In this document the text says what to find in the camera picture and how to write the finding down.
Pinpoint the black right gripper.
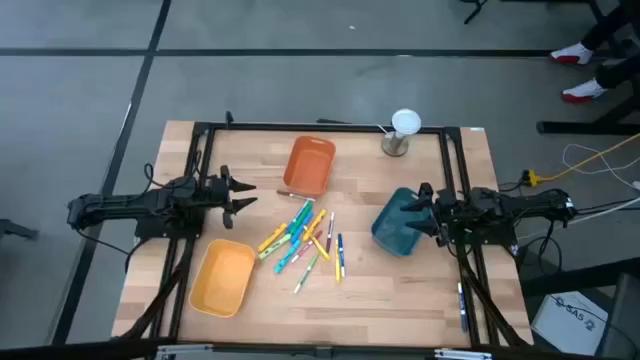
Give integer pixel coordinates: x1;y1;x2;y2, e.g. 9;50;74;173
399;181;474;249

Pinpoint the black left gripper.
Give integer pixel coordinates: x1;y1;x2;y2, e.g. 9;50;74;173
202;164;259;231

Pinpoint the orange-yellow thick highlighter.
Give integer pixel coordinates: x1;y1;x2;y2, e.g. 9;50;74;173
301;208;328;243
257;222;289;253

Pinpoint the light green Sharpie highlighter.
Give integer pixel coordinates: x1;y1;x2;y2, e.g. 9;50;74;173
257;233;293;261

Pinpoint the blue thick highlighter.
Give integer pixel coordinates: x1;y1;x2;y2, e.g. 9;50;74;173
290;210;316;246

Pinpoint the teal thick highlighter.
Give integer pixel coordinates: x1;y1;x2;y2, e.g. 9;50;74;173
273;238;303;275

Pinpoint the pink thin marker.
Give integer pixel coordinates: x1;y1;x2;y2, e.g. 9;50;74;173
290;229;324;265

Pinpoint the yellow clip highlighter pen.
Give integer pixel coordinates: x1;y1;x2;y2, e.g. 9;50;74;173
302;225;332;263

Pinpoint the green and white thin marker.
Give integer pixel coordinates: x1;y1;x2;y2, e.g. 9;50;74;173
293;253;320;295

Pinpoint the teal plastic bin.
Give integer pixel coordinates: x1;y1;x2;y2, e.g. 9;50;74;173
370;187;441;258

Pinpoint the brown thin Expo marker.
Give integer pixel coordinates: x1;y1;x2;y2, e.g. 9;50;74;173
276;189;317;203

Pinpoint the green Sharpie marker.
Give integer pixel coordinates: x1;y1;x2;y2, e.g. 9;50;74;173
288;201;315;237

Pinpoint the orange plastic bin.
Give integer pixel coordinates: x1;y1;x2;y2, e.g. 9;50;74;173
282;135;337;198

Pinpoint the yellow plastic bin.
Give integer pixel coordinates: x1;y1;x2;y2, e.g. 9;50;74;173
188;238;257;319

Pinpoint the white mushroom table lamp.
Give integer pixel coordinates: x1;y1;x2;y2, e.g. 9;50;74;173
380;108;422;158

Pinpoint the blue and white pen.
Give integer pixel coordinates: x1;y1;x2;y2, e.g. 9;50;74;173
456;282;470;333

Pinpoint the black desk floor base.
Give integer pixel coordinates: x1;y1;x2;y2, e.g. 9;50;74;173
536;92;640;136

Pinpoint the white cardboard box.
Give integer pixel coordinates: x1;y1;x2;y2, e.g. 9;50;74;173
530;291;610;356

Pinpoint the person's white and red shoe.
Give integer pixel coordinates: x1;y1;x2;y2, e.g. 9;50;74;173
561;77;609;105
550;41;595;65

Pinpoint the black chair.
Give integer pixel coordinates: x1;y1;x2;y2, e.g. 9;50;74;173
597;272;640;359

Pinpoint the black front crossbar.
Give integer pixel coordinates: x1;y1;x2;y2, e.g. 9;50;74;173
0;338;640;360

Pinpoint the dark grey furniture foot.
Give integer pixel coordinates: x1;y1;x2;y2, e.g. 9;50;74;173
0;218;39;241

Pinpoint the person's leg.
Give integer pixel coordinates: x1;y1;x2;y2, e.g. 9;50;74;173
594;52;640;90
579;0;640;51

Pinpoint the black aluminium table frame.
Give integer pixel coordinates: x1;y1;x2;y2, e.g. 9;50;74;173
112;110;534;351

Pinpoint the silver bracket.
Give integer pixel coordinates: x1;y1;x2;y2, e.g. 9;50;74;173
153;343;215;360
433;347;494;360

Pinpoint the black floor cable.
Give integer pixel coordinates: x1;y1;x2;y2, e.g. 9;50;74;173
74;227;146;275

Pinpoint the white cable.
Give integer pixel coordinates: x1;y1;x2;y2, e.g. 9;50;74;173
562;143;640;191

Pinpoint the yellow extension cable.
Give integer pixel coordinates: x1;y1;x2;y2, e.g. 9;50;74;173
541;132;640;184

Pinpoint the grey cable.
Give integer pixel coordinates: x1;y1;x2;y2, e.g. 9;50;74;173
517;197;640;241

